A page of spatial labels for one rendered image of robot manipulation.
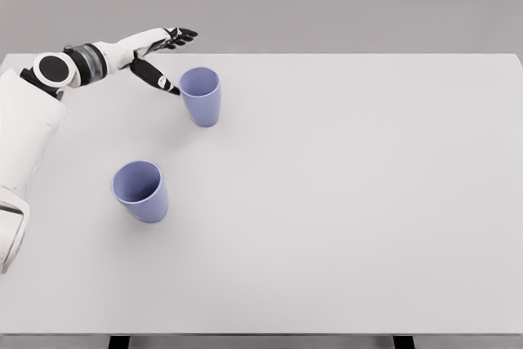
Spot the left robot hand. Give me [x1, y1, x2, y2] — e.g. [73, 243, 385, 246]
[128, 26, 199, 96]

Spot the lavender plastic cup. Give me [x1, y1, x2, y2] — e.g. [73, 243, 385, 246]
[178, 66, 221, 128]
[111, 160, 169, 224]

